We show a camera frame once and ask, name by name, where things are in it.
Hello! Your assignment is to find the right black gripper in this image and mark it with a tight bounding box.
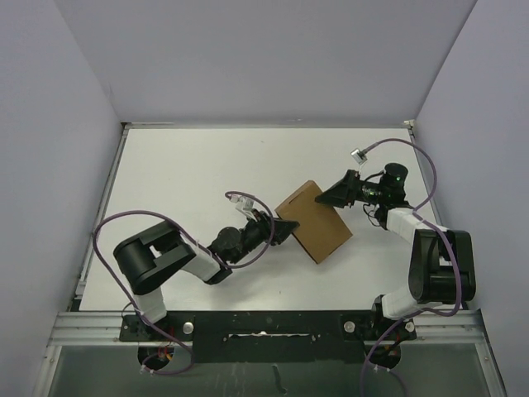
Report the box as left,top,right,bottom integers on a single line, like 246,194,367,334
315,170,386,208

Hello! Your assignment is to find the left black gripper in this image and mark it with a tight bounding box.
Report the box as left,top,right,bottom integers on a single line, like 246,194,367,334
229,208,298,264

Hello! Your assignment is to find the brown cardboard box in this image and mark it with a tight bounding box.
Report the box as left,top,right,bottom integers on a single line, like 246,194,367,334
275,180,353,264

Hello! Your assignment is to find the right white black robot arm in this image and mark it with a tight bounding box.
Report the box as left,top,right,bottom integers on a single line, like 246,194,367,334
315,163,476,338

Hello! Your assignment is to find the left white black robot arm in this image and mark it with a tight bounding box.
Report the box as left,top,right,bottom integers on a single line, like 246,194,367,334
113,209,299,340

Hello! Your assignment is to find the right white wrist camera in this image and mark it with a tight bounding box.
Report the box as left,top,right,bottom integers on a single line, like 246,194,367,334
350,148,368,173

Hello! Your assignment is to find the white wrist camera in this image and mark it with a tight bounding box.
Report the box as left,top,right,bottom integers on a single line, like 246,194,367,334
350,148,368,173
229,195,255,220

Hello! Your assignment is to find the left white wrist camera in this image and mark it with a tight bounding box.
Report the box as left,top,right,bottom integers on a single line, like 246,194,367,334
229,195,255,220

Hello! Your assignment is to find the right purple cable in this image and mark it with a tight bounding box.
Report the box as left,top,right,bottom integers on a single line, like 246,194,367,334
360,138,463,397

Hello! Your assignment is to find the purple cable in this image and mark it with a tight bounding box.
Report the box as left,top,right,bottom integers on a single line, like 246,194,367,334
360,138,463,397
93,190,277,375

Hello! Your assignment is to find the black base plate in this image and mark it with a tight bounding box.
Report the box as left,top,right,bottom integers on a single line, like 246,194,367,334
119,310,416,370

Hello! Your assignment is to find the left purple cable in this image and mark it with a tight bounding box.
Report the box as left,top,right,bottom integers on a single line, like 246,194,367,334
93,190,277,375

